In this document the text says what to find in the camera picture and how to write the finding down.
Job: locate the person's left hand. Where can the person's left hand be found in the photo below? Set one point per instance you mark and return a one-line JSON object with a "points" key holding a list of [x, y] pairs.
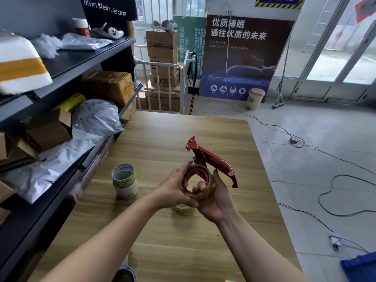
{"points": [[172, 189]]}

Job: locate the person's right hand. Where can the person's right hand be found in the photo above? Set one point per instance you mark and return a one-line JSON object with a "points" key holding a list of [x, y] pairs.
{"points": [[219, 202]]}

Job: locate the person's left thumb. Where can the person's left thumb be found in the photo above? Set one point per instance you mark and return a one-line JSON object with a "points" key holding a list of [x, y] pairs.
{"points": [[199, 187]]}

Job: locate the person's right thumb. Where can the person's right thumb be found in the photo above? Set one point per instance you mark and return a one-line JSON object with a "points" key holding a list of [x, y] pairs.
{"points": [[216, 180]]}

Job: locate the clear packing tape roll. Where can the clear packing tape roll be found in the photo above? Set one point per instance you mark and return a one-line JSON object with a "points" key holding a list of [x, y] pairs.
{"points": [[209, 179]]}

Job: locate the red metal tape dispenser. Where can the red metal tape dispenser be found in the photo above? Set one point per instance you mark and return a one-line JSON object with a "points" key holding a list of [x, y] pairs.
{"points": [[214, 161]]}

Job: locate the person's left forearm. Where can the person's left forearm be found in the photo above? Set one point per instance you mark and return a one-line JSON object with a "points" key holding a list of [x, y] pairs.
{"points": [[117, 237]]}

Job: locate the person's right forearm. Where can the person's right forearm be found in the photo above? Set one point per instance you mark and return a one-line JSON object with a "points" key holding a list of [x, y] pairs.
{"points": [[258, 252]]}

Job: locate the small green tape roll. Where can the small green tape roll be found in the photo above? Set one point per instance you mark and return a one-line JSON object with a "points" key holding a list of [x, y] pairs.
{"points": [[182, 210]]}

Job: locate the white green tape roll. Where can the white green tape roll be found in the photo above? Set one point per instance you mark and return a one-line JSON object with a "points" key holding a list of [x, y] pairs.
{"points": [[125, 176], [127, 192]]}

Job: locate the beige waste bin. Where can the beige waste bin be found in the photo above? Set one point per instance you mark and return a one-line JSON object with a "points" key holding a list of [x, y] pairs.
{"points": [[255, 99]]}

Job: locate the wide low cardboard box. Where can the wide low cardboard box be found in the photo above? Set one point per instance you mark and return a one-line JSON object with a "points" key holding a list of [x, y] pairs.
{"points": [[163, 101]]}

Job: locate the black lettered cardboard box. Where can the black lettered cardboard box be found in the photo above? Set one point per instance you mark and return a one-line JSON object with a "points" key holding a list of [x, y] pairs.
{"points": [[163, 80]]}

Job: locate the grey tape roll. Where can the grey tape roll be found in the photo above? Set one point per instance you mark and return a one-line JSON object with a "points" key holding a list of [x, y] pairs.
{"points": [[125, 275]]}

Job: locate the puffy grey mailer bag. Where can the puffy grey mailer bag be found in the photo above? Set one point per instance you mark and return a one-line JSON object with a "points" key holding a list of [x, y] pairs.
{"points": [[97, 117]]}

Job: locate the small printed cardboard box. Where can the small printed cardboard box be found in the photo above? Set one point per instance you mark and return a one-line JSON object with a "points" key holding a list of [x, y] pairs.
{"points": [[163, 65]]}

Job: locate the dark blue poster board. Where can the dark blue poster board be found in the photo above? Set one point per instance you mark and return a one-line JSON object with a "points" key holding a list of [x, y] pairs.
{"points": [[246, 55]]}

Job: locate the white power adapter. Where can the white power adapter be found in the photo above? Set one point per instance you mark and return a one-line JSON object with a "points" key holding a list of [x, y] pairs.
{"points": [[335, 240]]}

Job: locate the brown taped cardboard box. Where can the brown taped cardboard box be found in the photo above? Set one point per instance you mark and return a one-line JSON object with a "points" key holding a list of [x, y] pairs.
{"points": [[110, 86]]}

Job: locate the green poster board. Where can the green poster board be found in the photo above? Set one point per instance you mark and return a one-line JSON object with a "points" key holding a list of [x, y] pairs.
{"points": [[194, 35]]}

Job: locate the plain brown cardboard box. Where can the plain brown cardboard box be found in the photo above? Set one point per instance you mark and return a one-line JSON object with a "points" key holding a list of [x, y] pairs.
{"points": [[161, 44]]}

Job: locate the large grey mailer bag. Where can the large grey mailer bag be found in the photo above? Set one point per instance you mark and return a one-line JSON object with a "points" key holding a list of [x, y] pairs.
{"points": [[53, 164]]}

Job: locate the yellow packet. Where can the yellow packet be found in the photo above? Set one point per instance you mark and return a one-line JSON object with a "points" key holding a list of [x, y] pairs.
{"points": [[72, 102]]}

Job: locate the open brown cardboard box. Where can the open brown cardboard box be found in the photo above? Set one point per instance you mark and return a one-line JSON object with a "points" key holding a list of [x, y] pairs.
{"points": [[50, 132]]}

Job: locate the grey virtual reality headset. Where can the grey virtual reality headset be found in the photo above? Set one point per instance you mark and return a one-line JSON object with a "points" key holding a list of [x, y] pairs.
{"points": [[166, 26]]}

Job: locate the blue plastic bin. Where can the blue plastic bin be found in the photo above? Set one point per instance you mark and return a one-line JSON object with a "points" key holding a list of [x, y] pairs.
{"points": [[360, 267]]}

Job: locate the white headset controller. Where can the white headset controller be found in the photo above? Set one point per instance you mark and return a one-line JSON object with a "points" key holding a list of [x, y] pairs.
{"points": [[116, 32]]}

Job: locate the dark metal shelf unit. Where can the dark metal shelf unit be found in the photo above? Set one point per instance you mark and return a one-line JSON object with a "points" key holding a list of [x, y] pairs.
{"points": [[73, 63]]}

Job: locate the flat grey mailer bag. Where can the flat grey mailer bag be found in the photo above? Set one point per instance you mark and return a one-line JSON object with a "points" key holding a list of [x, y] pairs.
{"points": [[83, 42]]}

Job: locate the grey headset controller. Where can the grey headset controller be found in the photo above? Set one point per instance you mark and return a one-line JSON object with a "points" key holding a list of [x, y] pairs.
{"points": [[98, 31]]}

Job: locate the white ladder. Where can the white ladder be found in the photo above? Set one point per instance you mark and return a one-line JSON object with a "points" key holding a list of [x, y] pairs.
{"points": [[321, 23]]}

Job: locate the flat brown cardboard piece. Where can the flat brown cardboard piece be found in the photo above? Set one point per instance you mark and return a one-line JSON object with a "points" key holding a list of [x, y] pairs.
{"points": [[13, 149]]}

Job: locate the blue sign with striped border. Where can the blue sign with striped border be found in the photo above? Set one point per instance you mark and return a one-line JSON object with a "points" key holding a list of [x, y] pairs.
{"points": [[279, 0]]}

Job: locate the red and white paper cup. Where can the red and white paper cup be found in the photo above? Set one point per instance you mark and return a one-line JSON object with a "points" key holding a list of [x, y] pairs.
{"points": [[81, 27]]}

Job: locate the crumpled white plastic bag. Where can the crumpled white plastic bag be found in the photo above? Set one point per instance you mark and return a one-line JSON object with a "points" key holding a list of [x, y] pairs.
{"points": [[47, 45]]}

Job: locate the white parcel with yellow tape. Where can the white parcel with yellow tape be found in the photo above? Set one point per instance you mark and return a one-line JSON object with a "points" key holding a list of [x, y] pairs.
{"points": [[20, 66]]}

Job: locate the yellow black striped post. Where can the yellow black striped post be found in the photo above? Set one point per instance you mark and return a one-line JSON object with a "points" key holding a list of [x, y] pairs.
{"points": [[192, 104]]}

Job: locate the white metal cart frame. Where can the white metal cart frame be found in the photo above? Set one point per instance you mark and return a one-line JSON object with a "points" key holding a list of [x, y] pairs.
{"points": [[183, 85]]}

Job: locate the glass door with white frame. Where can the glass door with white frame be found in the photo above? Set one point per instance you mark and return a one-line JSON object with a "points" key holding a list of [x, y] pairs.
{"points": [[335, 55]]}

